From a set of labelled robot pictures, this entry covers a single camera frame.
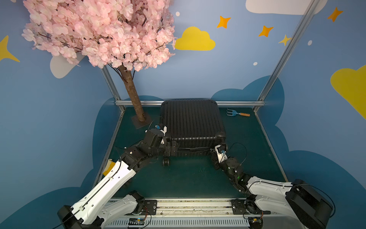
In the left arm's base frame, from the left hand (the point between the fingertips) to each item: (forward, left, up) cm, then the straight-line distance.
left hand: (171, 142), depth 72 cm
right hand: (+4, -27, -14) cm, 30 cm away
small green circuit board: (-32, +17, -27) cm, 45 cm away
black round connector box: (-31, -45, -26) cm, 60 cm away
